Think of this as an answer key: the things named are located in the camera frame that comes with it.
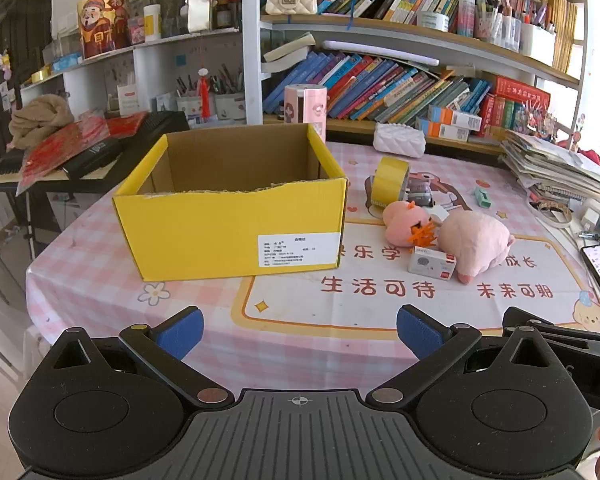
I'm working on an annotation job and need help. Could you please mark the small white box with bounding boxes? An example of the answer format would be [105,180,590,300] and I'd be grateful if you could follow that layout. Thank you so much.
[409,246,456,281]

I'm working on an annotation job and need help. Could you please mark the white pen container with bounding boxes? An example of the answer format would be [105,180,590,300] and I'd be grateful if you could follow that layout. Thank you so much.
[520,22,556,66]

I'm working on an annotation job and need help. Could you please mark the black electronic keyboard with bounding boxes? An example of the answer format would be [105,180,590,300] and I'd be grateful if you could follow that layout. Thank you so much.
[0,110,191,193]

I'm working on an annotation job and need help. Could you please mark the pink cylindrical humidifier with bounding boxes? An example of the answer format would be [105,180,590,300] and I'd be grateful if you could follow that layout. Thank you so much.
[284,84,328,143]

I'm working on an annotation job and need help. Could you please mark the white frame wooden bookshelf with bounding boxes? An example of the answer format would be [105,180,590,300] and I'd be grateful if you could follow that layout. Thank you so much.
[242,0,588,156]

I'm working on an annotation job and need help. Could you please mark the beige cloth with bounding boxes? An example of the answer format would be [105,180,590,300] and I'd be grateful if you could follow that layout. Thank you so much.
[8,96,75,150]

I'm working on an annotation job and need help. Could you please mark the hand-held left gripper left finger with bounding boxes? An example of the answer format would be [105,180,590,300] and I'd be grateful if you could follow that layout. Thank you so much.
[42,306,235,409]

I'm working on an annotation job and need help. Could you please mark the white and yellow cup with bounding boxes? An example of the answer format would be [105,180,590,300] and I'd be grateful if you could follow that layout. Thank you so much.
[144,4,162,42]

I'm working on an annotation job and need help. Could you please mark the yellow booklets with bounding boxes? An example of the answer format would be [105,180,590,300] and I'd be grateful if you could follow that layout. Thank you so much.
[552,0,578,73]

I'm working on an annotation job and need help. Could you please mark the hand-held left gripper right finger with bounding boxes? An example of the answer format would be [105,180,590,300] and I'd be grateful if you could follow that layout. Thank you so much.
[366,304,561,409]

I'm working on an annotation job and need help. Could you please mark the white rolled paper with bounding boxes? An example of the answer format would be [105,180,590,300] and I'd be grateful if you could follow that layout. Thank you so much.
[322,40,440,67]

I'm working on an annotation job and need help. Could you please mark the small toy car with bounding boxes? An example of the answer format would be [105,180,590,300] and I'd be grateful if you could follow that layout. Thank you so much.
[405,172,438,208]

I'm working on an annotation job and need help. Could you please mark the stack of papers and notebooks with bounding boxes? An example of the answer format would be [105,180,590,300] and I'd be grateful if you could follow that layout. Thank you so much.
[500,129,600,206]

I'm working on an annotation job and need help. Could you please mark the large pink plush toy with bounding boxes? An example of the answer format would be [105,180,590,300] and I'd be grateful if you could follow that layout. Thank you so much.
[437,211,516,285]

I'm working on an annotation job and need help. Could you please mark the pink printed tablecloth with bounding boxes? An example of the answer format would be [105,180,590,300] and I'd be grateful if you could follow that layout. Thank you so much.
[25,141,600,396]

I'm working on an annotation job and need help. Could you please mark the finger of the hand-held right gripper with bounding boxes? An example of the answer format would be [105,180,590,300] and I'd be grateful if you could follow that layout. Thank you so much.
[502,306,600,361]

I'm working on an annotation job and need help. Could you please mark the orange and white carton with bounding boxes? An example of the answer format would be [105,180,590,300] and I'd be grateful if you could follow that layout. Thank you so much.
[416,119,471,143]
[427,105,482,131]

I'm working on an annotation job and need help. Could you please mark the yellow tape roll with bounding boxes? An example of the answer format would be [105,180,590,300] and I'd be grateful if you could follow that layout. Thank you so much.
[369,156,410,209]

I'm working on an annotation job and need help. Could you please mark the red tassel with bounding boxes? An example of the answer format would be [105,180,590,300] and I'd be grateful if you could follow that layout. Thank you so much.
[197,66,215,120]

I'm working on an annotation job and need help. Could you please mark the white corner shelf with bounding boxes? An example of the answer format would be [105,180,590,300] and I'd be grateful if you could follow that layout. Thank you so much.
[20,25,246,126]

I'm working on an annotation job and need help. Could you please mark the fortune god figure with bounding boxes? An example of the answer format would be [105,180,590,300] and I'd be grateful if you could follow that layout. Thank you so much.
[77,0,131,58]

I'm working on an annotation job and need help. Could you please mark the white power adapter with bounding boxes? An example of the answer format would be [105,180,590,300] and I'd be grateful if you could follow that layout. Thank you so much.
[580,200,600,241]

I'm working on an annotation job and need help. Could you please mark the small pink plush toy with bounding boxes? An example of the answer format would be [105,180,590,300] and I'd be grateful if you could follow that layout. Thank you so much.
[382,200,448,248]

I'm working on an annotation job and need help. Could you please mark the red bag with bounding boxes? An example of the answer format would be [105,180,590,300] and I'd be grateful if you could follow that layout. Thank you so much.
[570,132,600,168]

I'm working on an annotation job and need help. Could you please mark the white carton shaped box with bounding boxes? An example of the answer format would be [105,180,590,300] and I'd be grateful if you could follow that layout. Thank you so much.
[186,0,216,33]

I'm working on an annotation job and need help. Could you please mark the red paper packets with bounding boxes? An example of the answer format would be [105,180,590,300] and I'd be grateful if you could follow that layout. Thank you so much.
[16,112,148,196]

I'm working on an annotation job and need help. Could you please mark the beige lying books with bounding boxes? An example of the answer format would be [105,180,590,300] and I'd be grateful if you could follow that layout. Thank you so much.
[261,31,317,75]

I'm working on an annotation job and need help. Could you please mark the red boxed book set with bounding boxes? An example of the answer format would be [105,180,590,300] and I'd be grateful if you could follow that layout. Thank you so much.
[480,76,551,136]

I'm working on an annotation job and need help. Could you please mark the row of leaning books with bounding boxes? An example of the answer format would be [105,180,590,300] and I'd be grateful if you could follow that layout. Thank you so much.
[262,52,491,123]

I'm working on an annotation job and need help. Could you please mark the yellow cardboard box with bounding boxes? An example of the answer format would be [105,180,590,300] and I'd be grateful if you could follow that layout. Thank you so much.
[111,123,349,282]

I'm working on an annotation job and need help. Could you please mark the grey pen holder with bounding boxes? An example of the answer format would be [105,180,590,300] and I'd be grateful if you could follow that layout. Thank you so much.
[214,65,246,121]

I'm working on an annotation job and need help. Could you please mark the colourful acrylic figures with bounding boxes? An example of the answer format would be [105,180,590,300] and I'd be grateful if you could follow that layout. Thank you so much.
[512,97,558,141]

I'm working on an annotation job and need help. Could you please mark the white quilted pouch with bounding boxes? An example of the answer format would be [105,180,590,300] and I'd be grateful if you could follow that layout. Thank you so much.
[372,122,427,155]

